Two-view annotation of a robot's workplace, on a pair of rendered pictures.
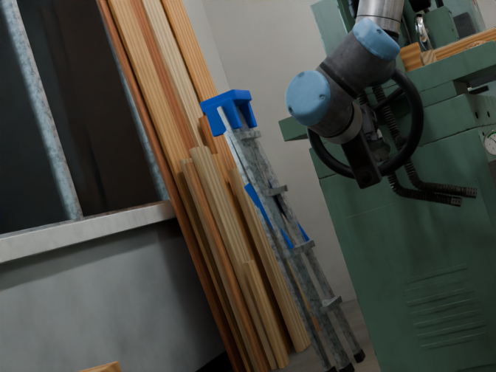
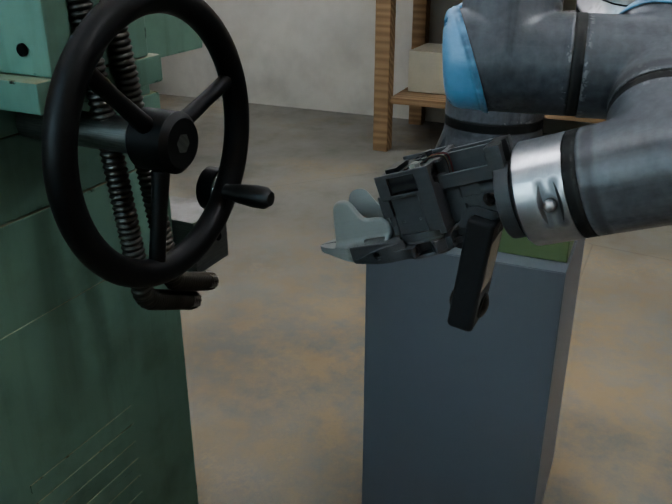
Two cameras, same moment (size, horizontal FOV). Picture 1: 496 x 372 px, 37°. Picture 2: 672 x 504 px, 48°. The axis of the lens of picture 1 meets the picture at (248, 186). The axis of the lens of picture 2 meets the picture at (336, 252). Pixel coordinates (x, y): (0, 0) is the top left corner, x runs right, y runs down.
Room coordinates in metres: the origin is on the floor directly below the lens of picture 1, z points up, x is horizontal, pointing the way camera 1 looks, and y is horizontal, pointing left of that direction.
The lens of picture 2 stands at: (1.60, 0.40, 1.01)
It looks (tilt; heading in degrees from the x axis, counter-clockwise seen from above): 24 degrees down; 271
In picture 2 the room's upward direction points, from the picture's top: straight up
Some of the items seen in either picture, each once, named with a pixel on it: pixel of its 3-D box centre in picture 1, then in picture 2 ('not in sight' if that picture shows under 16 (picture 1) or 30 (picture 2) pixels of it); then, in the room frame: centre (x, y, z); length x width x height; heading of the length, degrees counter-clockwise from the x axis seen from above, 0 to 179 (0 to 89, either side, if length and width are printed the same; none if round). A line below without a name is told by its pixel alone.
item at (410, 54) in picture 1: (384, 70); not in sight; (2.01, -0.45, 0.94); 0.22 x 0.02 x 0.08; 65
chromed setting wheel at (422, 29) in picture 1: (424, 34); not in sight; (2.15, -0.62, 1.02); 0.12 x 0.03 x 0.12; 155
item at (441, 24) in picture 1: (439, 31); not in sight; (2.19, -0.68, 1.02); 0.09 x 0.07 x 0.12; 65
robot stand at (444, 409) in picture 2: not in sight; (472, 364); (1.37, -0.76, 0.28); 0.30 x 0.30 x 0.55; 67
